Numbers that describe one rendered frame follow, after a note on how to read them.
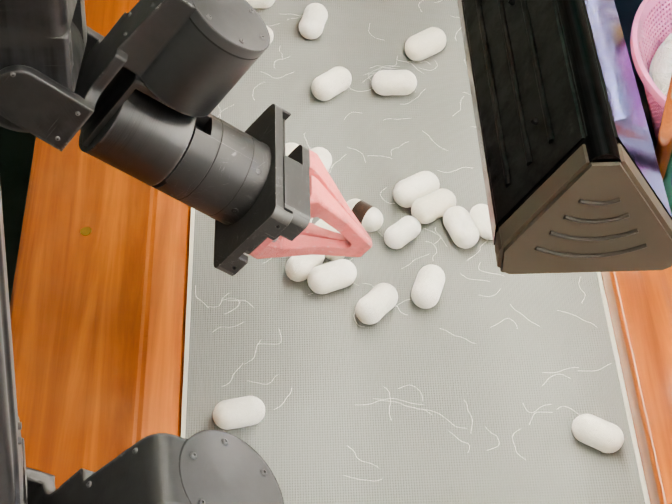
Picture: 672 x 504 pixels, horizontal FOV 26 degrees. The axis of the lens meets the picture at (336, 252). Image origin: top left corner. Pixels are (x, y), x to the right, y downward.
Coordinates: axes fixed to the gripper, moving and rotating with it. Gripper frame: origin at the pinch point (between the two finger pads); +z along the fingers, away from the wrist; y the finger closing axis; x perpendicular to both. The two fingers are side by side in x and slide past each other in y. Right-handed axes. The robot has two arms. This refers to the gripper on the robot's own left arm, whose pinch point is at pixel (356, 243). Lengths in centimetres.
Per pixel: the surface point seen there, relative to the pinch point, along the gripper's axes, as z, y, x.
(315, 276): 2.0, 3.2, 6.8
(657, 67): 26.9, 29.1, -9.4
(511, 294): 14.1, 2.7, -0.5
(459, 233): 10.3, 7.2, 0.2
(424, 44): 9.2, 28.7, 0.5
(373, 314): 5.3, -0.2, 4.6
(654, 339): 19.4, -3.9, -7.8
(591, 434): 15.9, -10.9, -3.8
